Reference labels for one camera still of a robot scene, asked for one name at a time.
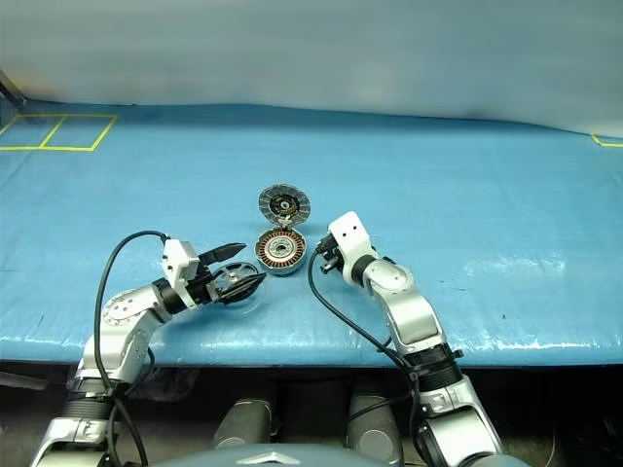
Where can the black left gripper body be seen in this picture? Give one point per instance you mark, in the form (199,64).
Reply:
(202,289)

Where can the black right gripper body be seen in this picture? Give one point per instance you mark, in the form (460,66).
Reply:
(330,255)

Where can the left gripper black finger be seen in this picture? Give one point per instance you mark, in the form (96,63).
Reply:
(224,253)
(243,289)

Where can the silver motor housing copper windings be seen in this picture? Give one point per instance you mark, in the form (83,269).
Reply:
(281,250)

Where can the round silver hinged housing lid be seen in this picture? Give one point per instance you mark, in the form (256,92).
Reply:
(281,204)

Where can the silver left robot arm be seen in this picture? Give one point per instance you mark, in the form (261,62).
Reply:
(124,311)

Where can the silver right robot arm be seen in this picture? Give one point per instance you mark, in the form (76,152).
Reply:
(411,316)

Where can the blue plastic table cover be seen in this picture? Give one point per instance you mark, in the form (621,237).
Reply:
(438,194)

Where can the dark grey rounded cylinder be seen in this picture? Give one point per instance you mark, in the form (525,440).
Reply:
(243,423)
(372,428)

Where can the grey robot torso with logo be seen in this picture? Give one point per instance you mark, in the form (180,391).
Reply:
(272,458)

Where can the grey bar under table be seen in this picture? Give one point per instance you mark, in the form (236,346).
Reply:
(22,380)

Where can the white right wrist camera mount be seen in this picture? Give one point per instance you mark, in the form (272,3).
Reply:
(350,238)

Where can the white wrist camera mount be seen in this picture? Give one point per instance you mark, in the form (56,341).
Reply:
(177,262)
(350,238)

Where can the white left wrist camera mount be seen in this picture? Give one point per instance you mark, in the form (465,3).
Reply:
(177,262)

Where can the metal frame post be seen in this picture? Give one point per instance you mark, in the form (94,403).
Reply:
(12,92)

